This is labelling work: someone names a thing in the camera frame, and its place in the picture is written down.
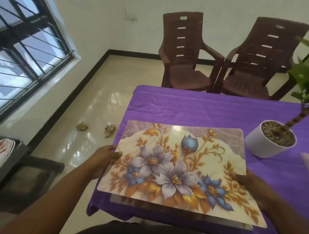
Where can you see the person's left hand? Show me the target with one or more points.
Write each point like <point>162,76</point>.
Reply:
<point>103,160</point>

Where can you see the person's right hand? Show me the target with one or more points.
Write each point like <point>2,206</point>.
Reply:
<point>258,190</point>

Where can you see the floral placemat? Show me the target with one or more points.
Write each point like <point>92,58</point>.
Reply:
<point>169,156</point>
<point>120,198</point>

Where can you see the stack of floral plates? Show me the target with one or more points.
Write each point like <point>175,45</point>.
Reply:
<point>7,152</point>

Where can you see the person's left forearm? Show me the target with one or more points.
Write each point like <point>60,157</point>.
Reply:
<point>48,212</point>

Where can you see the person's dark clothing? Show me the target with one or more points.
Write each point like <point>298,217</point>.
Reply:
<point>132,229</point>

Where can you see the crumpled colourful paper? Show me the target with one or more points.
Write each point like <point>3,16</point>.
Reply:
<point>110,130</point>

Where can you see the crumpled brown paper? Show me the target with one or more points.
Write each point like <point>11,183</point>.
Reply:
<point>82,126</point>

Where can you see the green plant with white pot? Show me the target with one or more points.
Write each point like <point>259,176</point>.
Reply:
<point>258,144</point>

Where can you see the dark grey plastic stool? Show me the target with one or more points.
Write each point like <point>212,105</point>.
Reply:
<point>48,166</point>

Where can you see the grey plastic tray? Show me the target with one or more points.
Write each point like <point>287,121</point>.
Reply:
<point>19,154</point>

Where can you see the black barred window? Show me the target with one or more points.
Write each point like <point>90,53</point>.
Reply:
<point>36,82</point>

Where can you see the purple cloth table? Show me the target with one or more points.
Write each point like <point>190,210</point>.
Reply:
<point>193,106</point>

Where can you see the brown plastic chair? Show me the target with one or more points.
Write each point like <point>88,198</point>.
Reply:
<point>186,77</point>
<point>243,84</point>

